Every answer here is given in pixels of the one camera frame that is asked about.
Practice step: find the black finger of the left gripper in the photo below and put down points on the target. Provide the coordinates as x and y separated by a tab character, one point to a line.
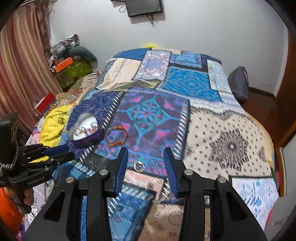
59	159

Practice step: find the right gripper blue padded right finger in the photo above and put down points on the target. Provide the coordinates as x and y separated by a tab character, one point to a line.
185	183

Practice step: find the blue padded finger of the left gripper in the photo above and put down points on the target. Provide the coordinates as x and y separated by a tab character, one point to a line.
55	151

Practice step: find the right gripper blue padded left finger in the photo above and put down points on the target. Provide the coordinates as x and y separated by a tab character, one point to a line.
104	184

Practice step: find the purple heart jewelry box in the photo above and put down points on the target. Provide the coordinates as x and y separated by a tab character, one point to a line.
81	134

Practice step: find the person's left hand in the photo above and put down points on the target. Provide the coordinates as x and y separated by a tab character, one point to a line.
29	197

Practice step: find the yellow cloth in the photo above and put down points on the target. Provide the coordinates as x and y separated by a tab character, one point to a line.
49	129

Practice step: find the red box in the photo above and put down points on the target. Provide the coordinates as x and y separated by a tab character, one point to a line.
43	105

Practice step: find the striped brown blanket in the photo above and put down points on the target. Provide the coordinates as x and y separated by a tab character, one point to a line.
78	89

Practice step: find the orange box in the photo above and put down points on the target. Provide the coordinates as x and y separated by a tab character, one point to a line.
61	66

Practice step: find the striped pink curtain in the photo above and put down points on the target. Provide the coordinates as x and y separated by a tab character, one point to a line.
25	74

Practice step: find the patchwork patterned bedspread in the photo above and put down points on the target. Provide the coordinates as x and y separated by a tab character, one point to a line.
149	99

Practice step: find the grey neck pillow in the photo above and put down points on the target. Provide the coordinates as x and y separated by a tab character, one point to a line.
79	51

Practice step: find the pile of clothes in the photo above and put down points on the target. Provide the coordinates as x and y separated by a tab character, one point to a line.
59	49

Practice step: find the grey backpack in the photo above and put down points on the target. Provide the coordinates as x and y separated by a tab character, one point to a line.
239	84

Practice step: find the brown wooden door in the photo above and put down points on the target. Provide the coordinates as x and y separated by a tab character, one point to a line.
285	99

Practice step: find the yellow plush toy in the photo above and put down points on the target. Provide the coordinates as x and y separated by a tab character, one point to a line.
150	45

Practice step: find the small black wall monitor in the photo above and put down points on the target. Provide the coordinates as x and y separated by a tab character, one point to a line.
143	7

